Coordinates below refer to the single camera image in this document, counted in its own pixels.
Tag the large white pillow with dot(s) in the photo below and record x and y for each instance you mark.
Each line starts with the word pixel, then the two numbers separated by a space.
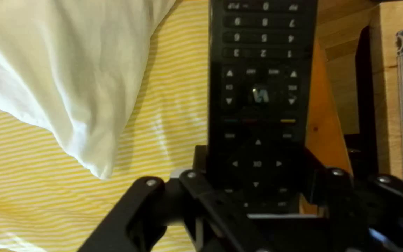
pixel 61 70

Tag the wooden bed footboard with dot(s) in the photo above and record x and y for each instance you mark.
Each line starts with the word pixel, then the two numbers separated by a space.
pixel 324 126

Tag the black remote control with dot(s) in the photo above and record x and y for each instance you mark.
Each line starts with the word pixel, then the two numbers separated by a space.
pixel 261 117

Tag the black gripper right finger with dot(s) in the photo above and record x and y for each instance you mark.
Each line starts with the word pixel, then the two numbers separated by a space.
pixel 377 210

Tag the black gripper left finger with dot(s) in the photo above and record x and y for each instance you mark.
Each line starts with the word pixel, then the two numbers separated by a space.
pixel 135 219

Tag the yellow striped duvet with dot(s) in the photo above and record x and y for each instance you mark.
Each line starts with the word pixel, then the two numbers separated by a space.
pixel 173 103

